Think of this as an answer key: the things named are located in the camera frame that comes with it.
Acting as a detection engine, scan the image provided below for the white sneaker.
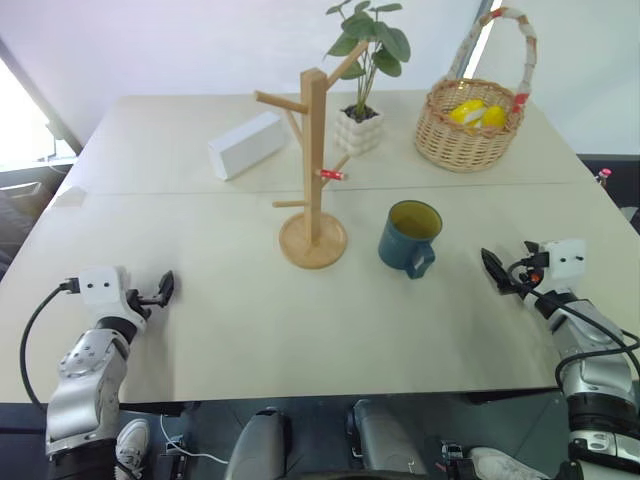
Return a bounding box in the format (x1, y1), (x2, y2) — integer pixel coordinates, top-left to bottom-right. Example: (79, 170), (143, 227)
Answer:
(114, 418), (151, 480)
(466, 446), (549, 480)

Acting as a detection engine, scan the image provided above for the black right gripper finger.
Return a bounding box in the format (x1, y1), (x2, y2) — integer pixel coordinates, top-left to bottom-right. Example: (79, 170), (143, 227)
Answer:
(480, 246), (507, 282)
(491, 270), (518, 296)

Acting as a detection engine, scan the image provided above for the black chair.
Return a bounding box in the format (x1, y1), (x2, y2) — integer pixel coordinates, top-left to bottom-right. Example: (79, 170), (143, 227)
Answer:
(0, 158), (76, 274)

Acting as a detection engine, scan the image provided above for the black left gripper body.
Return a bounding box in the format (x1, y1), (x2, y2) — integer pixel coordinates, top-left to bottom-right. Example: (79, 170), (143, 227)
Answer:
(126, 287), (162, 317)

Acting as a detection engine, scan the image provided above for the white bubble plant pot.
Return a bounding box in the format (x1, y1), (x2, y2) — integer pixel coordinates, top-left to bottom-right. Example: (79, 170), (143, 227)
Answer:
(333, 104), (386, 158)

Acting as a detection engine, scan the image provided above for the green leafy plant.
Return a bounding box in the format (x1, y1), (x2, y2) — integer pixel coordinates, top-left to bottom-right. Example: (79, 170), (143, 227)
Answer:
(323, 0), (413, 121)

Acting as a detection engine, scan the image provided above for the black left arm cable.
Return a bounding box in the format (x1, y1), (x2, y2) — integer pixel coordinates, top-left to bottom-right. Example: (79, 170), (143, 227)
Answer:
(19, 281), (77, 407)

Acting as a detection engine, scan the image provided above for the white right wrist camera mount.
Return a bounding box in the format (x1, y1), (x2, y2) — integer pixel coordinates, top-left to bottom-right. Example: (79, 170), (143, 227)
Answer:
(541, 238), (587, 279)

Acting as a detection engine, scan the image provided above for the yellow lemon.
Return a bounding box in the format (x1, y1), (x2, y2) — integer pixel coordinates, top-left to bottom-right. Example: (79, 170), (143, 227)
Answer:
(480, 104), (508, 129)
(448, 99), (489, 129)

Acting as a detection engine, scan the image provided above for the dark window frame bar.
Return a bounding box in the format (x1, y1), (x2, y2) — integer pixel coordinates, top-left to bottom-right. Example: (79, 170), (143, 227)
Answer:
(0, 33), (84, 153)

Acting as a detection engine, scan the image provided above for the wooden mug tree stand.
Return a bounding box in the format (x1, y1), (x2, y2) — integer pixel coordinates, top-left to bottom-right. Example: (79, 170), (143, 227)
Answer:
(253, 40), (371, 271)

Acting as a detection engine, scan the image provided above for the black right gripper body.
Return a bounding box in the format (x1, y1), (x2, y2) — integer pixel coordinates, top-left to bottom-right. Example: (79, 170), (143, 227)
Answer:
(506, 240), (552, 301)

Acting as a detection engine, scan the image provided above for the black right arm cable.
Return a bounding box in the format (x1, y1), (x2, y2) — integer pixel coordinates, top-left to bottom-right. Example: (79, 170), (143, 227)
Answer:
(506, 259), (640, 387)

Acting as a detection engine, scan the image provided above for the dark blue enamel mug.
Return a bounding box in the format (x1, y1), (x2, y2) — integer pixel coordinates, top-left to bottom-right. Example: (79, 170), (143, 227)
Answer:
(377, 199), (444, 281)

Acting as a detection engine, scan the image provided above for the grey rounded robot leg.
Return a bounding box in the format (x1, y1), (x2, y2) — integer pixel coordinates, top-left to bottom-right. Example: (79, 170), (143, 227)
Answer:
(228, 406), (292, 480)
(345, 398), (430, 477)

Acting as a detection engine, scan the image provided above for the white floor cable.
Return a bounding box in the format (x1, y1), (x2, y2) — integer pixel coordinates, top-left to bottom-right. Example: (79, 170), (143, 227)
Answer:
(159, 413), (230, 465)

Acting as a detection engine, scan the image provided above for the woven wicker basket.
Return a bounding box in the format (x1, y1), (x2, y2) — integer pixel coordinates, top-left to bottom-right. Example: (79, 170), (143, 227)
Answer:
(413, 5), (541, 174)

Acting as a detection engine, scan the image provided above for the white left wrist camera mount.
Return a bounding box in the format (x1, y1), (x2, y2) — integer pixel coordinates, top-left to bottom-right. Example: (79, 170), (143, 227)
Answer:
(76, 265), (147, 327)

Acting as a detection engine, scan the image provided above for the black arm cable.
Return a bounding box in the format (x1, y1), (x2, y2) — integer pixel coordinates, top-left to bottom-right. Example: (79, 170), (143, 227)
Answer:
(19, 281), (77, 407)
(506, 259), (640, 387)

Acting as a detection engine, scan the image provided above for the white rectangular box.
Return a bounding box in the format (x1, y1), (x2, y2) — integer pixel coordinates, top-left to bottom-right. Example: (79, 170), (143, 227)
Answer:
(207, 110), (294, 183)

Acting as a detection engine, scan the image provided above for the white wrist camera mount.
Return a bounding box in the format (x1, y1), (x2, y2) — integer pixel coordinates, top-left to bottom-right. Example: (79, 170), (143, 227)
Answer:
(541, 238), (587, 279)
(76, 265), (147, 327)

